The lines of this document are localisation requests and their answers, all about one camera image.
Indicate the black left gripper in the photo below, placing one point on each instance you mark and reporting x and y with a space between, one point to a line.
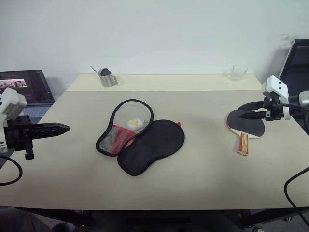
17 131

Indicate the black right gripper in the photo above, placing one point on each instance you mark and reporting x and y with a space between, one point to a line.
272 107

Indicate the black rubber table tennis paddle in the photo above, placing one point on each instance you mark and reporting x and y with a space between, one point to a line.
251 128

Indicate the black mesh zip pouch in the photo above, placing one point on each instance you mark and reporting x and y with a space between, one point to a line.
154 142

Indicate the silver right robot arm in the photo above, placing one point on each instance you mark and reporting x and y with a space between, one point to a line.
303 97

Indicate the clear glass cup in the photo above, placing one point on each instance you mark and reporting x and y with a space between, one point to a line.
237 73

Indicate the grey laptop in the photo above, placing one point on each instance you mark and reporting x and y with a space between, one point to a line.
36 84

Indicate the black office chair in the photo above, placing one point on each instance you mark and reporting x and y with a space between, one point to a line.
298 60

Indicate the thin metal stick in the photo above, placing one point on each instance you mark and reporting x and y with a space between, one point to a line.
95 70

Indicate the steel milk pitcher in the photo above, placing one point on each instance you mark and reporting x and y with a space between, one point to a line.
108 81

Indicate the black rounded lump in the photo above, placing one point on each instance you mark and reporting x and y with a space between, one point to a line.
105 71

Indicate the white and yellow ball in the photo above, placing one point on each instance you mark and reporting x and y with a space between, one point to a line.
134 123

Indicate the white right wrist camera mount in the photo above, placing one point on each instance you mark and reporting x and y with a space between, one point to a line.
275 85

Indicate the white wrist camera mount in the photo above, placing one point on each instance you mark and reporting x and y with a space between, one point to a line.
12 104
275 85

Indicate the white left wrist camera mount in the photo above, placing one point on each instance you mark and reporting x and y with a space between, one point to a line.
12 104

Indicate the black table frame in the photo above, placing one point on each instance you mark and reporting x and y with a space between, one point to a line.
77 216

